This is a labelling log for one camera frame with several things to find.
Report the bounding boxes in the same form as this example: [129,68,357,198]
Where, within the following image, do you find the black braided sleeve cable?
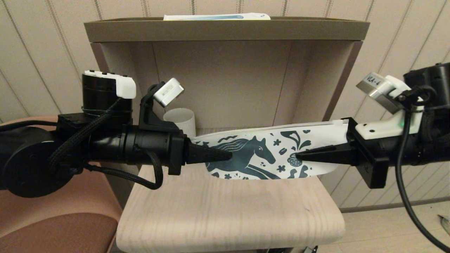
[49,98,122,169]

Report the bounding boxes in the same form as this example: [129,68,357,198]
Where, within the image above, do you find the brown beige shelf unit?
[84,17,370,166]

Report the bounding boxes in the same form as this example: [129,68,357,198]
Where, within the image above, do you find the white blue toothpaste box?
[163,13,271,21]

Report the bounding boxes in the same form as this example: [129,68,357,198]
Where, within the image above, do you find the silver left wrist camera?
[153,78,184,107]

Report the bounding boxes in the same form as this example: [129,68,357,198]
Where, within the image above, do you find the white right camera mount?
[355,76,424,141]

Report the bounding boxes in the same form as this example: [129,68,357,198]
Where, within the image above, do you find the white ribbed ceramic mug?
[163,108,196,138]

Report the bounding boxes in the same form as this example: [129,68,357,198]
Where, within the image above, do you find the black braided cable loop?
[83,151,164,190]

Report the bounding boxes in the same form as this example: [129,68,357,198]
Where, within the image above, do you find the black right camera cable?
[396,86,450,252]

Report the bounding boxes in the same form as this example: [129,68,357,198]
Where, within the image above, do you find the grey object on floor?
[438,215,450,236]

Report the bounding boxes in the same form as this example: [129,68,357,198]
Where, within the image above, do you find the black items under table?
[267,246,319,253]

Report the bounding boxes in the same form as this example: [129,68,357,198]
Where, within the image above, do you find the black left camera bracket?
[139,83,180,132]

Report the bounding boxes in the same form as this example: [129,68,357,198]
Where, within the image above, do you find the brown upholstered chair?
[0,118,123,253]

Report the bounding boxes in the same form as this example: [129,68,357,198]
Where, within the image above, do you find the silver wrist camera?
[153,78,184,107]
[356,73,405,115]

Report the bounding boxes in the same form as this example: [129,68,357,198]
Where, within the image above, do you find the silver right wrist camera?
[356,73,405,115]

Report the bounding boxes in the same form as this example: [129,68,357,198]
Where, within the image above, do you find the white horse-print zipper pouch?
[192,119,350,180]

